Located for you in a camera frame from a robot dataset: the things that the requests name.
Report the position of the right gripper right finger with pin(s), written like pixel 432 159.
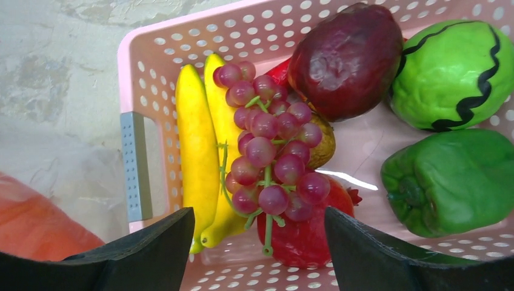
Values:
pixel 365 258

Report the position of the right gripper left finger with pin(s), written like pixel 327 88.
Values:
pixel 153 258

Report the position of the yellow toy banana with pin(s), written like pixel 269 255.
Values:
pixel 226 222
pixel 198 150

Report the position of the orange toy carrot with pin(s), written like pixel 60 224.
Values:
pixel 33 227

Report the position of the clear zip top bag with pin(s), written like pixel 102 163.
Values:
pixel 85 181

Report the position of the red toy pomegranate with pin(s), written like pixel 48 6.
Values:
pixel 303 244

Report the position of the brown toy kiwi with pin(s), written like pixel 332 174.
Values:
pixel 324 151

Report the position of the green toy bell pepper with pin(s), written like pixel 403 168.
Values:
pixel 451 183

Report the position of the purple toy grapes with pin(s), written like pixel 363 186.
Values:
pixel 271 175

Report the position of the dark red toy apple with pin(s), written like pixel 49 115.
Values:
pixel 345 65

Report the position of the green striped toy melon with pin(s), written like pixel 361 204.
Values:
pixel 453 75

